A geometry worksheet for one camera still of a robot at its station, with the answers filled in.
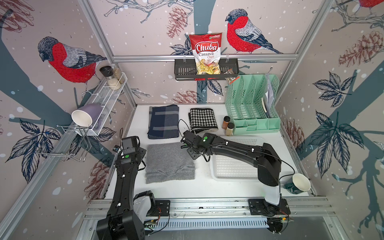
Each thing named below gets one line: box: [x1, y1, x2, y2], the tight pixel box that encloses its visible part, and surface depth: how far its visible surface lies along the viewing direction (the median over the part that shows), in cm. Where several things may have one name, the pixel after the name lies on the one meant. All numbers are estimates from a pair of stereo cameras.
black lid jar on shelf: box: [99, 65, 114, 79], surface depth 81 cm
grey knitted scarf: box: [145, 142, 195, 184], surface depth 85 cm
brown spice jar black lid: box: [222, 116, 231, 130], surface depth 101 cm
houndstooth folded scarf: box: [188, 108, 219, 134], surface depth 106 cm
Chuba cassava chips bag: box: [189, 32, 223, 75], surface depth 84 cm
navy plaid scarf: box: [147, 104, 179, 139], surface depth 110 cm
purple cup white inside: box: [71, 103, 103, 127], surface depth 63 cm
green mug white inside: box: [283, 173, 311, 194], surface depth 75 cm
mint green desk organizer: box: [225, 74, 281, 135], surface depth 107 cm
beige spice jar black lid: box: [225, 122, 235, 136], surface depth 99 cm
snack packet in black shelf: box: [223, 68, 240, 85], surface depth 92 cm
